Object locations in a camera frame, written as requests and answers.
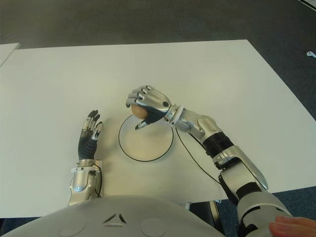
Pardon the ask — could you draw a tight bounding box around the grey robot torso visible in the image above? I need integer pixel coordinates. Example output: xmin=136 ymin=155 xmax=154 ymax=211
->
xmin=0 ymin=195 xmax=223 ymax=237

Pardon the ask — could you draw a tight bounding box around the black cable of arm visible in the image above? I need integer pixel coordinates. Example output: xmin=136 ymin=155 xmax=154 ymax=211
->
xmin=95 ymin=165 xmax=103 ymax=198
xmin=175 ymin=130 xmax=223 ymax=185

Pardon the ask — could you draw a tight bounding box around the pink human fingertip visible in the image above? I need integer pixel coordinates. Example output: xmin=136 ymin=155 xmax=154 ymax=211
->
xmin=269 ymin=216 xmax=316 ymax=237

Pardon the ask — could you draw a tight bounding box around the white side table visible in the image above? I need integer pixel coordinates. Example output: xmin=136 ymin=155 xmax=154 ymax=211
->
xmin=0 ymin=43 xmax=20 ymax=67

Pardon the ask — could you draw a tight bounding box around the reddish yellow apple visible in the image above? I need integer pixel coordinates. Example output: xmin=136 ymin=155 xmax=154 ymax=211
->
xmin=130 ymin=104 xmax=148 ymax=119

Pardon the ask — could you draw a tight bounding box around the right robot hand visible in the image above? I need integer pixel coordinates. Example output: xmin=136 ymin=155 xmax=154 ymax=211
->
xmin=125 ymin=85 xmax=172 ymax=131

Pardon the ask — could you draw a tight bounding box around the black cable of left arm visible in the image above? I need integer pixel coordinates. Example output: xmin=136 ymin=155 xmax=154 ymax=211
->
xmin=95 ymin=165 xmax=103 ymax=198

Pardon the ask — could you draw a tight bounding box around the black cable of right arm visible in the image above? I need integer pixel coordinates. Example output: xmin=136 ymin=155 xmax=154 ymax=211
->
xmin=175 ymin=130 xmax=223 ymax=185

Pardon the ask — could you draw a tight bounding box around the white plate with black rim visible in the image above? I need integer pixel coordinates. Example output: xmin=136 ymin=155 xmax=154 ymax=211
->
xmin=118 ymin=115 xmax=174 ymax=162

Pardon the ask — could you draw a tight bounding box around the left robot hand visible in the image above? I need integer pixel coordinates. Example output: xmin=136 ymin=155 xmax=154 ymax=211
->
xmin=78 ymin=110 xmax=104 ymax=161

